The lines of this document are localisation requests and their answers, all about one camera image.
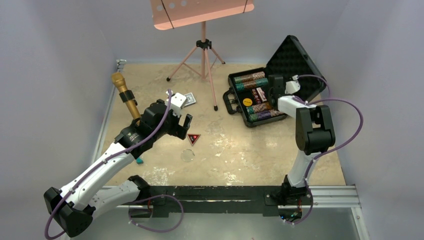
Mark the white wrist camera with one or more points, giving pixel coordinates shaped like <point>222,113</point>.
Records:
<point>292,86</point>
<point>177,103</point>

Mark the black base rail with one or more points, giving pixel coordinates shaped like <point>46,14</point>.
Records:
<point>262,200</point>

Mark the red dice row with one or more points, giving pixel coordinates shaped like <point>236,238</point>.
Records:
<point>255,96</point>

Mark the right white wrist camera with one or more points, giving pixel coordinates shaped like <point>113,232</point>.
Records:
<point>292,86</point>

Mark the black poker case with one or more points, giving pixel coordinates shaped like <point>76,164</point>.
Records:
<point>289,59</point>

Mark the blue playing card deck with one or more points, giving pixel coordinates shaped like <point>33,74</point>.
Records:
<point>191,100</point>

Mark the red playing card deck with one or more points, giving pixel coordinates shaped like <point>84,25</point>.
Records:
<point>261,94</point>

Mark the yellow big blind button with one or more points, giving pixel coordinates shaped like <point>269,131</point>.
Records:
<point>247,102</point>

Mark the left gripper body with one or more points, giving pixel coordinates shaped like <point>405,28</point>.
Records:
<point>171,126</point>

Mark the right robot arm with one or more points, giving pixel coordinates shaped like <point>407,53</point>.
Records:
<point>314,133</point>

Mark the gold microphone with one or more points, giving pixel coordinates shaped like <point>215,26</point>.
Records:
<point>125,94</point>

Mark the triangular all-in button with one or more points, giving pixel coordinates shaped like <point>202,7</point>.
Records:
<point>193,138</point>

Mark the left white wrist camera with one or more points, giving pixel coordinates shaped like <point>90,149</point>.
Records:
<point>177,103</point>

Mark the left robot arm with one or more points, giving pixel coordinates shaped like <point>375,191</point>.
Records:
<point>74,206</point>

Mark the clear round disc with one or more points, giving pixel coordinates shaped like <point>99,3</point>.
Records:
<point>187,155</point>

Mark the pink music stand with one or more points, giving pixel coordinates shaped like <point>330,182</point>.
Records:
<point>172,14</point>

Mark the orange green chip row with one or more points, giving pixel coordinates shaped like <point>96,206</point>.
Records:
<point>258,108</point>

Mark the teal curved plastic piece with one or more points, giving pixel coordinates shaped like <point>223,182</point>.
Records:
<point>139,161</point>

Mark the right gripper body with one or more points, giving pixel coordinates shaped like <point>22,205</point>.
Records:
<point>269,94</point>

